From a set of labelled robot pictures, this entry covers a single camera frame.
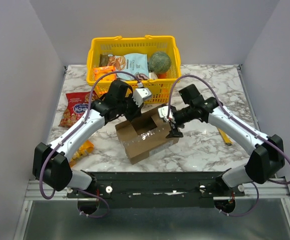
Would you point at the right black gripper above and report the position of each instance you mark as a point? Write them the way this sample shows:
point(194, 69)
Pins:
point(173, 125)

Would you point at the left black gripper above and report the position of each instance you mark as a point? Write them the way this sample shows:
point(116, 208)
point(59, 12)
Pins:
point(137, 110)

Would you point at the brown cardboard express box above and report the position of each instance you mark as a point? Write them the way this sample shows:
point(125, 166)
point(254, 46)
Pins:
point(145, 136)

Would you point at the yellow utility knife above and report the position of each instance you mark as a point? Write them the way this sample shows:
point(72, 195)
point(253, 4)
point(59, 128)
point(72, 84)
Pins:
point(224, 137)

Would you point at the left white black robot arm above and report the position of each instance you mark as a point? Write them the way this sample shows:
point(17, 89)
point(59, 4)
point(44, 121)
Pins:
point(51, 161)

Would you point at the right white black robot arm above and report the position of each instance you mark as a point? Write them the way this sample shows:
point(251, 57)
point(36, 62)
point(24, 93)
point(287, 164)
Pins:
point(265, 158)

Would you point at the light blue chips bag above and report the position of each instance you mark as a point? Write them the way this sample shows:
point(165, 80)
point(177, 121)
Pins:
point(133, 63)

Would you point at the orange toy package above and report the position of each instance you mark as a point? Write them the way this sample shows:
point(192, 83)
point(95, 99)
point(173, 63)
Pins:
point(101, 71)

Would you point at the red candy bag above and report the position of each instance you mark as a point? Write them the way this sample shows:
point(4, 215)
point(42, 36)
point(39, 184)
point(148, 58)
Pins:
point(76, 107)

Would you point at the yellow plastic shopping basket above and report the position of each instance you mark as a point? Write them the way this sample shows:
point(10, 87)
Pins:
point(148, 45)

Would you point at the green round melon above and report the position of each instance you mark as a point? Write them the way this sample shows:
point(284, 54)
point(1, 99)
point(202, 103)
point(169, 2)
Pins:
point(159, 62)

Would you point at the orange yellow snack bag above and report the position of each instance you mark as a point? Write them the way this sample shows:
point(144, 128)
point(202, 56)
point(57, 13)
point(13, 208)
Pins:
point(84, 150)

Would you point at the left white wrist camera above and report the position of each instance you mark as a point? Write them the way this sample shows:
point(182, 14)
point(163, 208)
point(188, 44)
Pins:
point(140, 95)

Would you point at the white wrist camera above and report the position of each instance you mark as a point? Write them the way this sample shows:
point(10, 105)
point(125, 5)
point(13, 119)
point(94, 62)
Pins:
point(165, 114)
point(140, 95)

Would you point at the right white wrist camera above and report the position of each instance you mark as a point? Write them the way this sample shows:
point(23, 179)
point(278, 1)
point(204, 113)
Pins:
point(165, 114)

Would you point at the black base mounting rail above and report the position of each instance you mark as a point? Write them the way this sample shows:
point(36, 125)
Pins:
point(161, 189)

